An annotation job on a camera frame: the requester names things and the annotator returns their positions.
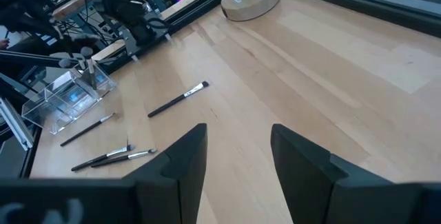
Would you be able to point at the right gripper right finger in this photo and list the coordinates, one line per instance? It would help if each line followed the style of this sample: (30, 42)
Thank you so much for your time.
(310, 182)

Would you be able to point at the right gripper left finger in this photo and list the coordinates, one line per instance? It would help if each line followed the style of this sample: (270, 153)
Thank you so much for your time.
(175, 182)

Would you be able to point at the large dark fluffy makeup brush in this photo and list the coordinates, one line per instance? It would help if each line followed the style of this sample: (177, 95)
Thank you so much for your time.
(84, 39)

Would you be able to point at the broad-headed black makeup brush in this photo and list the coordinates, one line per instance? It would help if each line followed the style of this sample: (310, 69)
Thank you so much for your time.
(90, 69)

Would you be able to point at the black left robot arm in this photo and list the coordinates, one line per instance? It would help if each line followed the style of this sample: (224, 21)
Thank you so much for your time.
(134, 24)

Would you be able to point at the clear acrylic organizer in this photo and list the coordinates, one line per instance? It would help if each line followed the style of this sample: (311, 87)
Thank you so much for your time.
(62, 103)

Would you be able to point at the silver bracket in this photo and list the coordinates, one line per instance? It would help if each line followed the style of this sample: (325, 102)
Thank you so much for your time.
(15, 124)

